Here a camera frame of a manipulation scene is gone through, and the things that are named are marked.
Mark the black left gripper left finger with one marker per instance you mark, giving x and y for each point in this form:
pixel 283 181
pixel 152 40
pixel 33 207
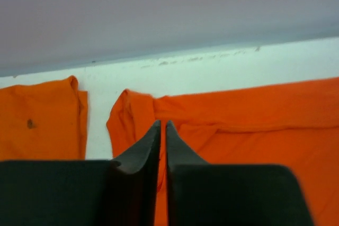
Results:
pixel 121 191

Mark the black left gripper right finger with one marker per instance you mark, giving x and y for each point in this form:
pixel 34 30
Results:
pixel 200 193

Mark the folded orange t shirt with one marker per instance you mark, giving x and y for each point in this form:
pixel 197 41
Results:
pixel 45 121

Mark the orange t shirt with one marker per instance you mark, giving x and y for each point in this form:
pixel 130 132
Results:
pixel 45 121
pixel 293 124

